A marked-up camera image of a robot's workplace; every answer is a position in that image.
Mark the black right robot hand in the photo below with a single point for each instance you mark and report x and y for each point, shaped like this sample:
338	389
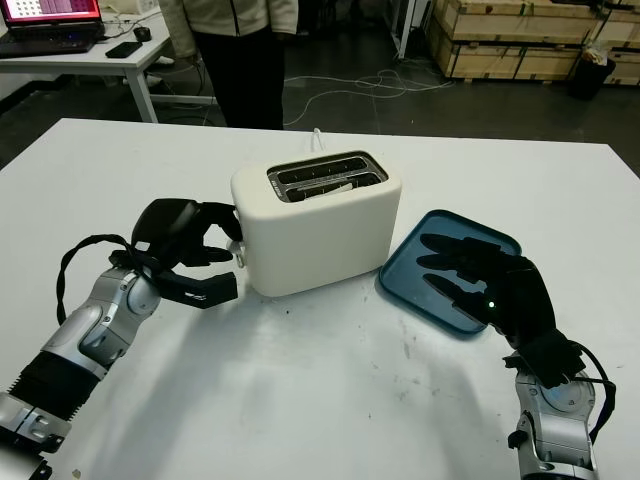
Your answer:
520	300

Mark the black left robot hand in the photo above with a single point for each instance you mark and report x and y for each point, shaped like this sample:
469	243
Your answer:
165	225

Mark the white toaster lever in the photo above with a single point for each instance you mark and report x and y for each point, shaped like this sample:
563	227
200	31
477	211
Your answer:
234	245

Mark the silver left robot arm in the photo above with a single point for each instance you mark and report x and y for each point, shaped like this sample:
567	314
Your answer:
75	340

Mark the small toaster dial knob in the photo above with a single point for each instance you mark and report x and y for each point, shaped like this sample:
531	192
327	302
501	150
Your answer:
242	259

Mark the blue plastic tray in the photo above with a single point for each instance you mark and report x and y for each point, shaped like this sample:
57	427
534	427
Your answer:
400	270

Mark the cream two-slot toaster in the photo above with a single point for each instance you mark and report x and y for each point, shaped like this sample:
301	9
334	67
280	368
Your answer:
320	240

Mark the white shoe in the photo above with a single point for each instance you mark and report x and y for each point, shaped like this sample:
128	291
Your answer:
167	60
155	80

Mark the standing person in black trousers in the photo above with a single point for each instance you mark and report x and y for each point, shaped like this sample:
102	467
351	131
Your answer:
245	75

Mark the black smartphone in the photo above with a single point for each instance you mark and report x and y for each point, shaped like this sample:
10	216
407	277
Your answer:
123	49

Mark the black computer mouse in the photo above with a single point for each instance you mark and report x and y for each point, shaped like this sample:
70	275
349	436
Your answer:
142	33

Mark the white office desk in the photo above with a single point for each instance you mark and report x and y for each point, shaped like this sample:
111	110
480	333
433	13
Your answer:
60	62

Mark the black laptop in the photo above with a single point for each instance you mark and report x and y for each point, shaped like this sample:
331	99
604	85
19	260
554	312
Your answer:
50	35

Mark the black trash bin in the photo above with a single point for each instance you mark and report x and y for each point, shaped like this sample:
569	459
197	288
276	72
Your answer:
590	77

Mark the wooden shipping crate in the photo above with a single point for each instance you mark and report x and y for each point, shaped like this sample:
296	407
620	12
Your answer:
625	30
510	45

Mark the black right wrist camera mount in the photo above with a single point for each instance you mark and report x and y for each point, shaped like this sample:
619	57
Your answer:
555	360

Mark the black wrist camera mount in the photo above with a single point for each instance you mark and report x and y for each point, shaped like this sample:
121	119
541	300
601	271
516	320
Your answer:
555	360
215	292

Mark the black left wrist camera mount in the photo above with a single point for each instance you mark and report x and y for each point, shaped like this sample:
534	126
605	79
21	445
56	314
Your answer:
215	292

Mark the white metal table frame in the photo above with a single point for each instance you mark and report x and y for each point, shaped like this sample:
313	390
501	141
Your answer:
404	27

